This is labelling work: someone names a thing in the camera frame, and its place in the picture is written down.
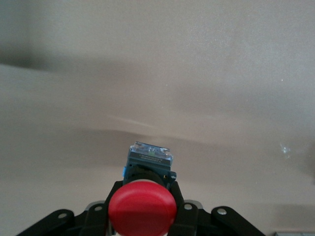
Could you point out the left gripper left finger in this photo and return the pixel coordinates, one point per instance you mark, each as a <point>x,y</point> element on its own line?
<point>93,221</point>

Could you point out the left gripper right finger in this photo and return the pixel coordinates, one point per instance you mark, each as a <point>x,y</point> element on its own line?
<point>197,221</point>

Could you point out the red push button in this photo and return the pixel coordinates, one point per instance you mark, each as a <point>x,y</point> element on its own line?
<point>142,206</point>

